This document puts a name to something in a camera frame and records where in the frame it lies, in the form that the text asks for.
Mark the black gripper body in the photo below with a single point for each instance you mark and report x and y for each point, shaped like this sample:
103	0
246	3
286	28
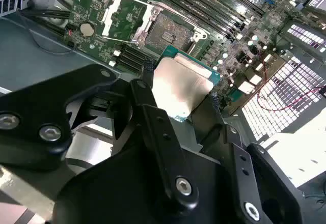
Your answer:
122	188

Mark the silver green CPU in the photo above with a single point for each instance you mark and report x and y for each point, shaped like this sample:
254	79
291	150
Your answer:
183	86

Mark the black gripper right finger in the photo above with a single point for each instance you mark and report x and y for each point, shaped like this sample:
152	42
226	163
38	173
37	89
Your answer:
244	173

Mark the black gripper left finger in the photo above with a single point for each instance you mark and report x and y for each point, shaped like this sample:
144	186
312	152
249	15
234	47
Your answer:
38	101

